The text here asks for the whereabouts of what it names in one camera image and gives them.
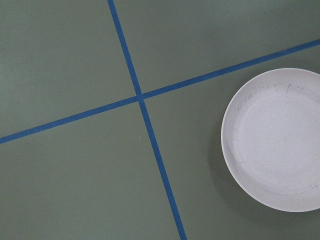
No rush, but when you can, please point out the pink plate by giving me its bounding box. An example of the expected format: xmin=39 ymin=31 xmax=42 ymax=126
xmin=221 ymin=68 xmax=320 ymax=212

